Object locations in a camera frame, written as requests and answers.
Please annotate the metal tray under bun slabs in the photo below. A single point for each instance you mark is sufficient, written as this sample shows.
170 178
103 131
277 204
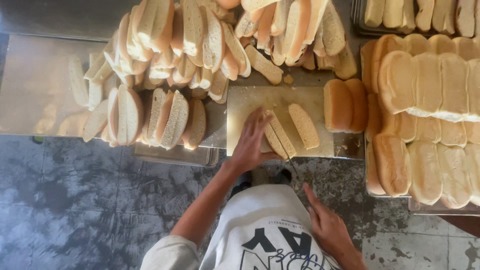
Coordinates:
423 209

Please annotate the small bread crumb piece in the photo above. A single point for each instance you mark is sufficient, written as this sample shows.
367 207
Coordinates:
288 78

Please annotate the stack of uncut bun slabs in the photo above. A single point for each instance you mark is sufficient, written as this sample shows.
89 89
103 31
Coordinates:
427 112

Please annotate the white printed shirt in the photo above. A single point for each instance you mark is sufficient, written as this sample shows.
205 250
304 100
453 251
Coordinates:
262 232

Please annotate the person's left hand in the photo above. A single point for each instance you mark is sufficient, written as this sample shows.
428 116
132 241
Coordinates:
247 146

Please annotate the person's black shoe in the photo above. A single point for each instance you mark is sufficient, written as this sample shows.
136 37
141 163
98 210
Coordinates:
240 184
285 175

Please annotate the person's right hand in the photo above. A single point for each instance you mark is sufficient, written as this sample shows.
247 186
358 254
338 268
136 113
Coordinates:
330 228

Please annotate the partly sliced bread bun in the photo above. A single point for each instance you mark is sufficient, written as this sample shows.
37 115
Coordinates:
280 137

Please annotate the thin-bladed bread knife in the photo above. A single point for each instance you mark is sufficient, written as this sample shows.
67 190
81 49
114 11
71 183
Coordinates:
291 160

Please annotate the whole golden bread bun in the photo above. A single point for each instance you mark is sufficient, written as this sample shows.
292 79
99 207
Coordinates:
337 107
359 105

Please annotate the white plastic cutting board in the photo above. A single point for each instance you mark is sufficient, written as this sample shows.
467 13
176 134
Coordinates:
243 112

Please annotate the person's black left shoe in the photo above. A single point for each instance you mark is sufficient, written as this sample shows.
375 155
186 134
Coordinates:
240 184

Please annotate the dark tray of pale buns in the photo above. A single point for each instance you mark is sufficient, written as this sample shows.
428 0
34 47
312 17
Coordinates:
412 15

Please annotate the single cut bread half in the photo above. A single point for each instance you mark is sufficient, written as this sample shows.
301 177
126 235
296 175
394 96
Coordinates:
303 125

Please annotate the person's black right shoe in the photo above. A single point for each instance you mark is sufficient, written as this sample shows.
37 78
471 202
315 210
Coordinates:
285 175

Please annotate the pile of sliced bread halves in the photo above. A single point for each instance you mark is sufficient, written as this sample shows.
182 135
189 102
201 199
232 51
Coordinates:
195 41

